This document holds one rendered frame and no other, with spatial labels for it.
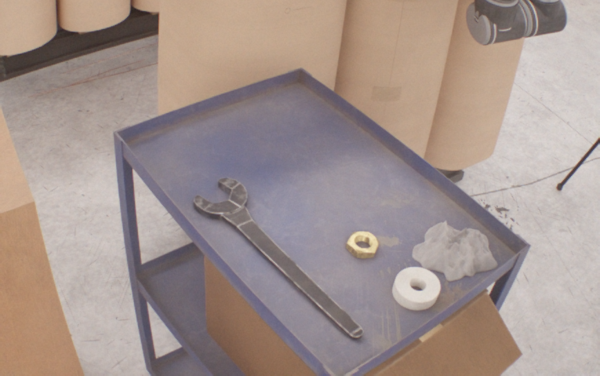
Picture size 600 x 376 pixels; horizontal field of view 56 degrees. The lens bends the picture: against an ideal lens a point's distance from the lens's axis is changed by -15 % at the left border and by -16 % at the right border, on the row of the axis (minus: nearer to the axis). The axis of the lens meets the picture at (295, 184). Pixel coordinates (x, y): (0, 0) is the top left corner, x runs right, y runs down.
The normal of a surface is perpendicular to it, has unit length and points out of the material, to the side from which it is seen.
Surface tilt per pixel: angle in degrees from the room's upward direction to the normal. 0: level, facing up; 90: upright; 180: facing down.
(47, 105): 0
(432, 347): 26
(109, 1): 90
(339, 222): 0
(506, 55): 90
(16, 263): 90
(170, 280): 0
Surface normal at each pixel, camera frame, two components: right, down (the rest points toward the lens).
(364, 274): 0.10, -0.76
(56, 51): 0.55, 0.58
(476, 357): 0.36, -0.44
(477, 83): 0.15, 0.65
